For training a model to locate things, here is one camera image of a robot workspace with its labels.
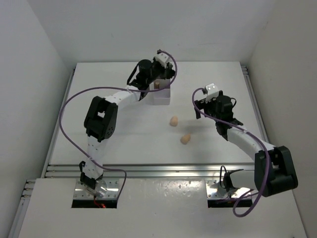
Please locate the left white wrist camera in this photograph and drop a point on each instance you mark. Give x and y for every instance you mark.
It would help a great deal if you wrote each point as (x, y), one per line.
(162, 58)

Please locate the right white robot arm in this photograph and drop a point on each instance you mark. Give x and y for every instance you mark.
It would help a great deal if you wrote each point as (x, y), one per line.
(274, 171)

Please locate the lower beige makeup sponge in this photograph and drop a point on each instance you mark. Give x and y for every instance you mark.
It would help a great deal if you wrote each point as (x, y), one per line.
(185, 138)

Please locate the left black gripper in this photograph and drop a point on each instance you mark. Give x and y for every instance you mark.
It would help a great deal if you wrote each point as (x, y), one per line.
(164, 70)

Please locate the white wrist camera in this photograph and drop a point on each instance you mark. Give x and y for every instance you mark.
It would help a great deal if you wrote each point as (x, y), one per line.
(162, 58)
(210, 91)

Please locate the white three-compartment organizer box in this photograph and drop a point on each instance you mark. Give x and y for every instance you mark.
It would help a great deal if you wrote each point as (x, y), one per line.
(162, 97)

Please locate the rose gold lipstick tube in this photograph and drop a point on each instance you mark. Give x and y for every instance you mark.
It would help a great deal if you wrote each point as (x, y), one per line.
(156, 85)

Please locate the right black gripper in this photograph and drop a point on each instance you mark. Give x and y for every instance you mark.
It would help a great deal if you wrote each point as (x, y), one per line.
(201, 104)

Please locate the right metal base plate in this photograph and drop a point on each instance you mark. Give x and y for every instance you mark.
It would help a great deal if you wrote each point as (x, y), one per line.
(216, 192)

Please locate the metal base plate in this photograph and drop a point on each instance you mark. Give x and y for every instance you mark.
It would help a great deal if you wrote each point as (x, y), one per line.
(106, 189)
(216, 192)

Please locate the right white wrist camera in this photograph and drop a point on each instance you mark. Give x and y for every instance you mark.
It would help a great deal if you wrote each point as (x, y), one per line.
(210, 91)

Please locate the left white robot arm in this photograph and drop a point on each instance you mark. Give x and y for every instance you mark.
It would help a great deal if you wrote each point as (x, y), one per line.
(100, 121)

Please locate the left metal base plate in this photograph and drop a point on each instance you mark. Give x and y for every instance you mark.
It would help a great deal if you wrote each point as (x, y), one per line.
(106, 189)

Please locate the upper beige makeup sponge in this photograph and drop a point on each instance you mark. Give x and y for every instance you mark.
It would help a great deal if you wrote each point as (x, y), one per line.
(174, 121)

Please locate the beige makeup sponge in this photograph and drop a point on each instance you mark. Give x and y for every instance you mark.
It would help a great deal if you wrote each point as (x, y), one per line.
(185, 138)
(174, 121)

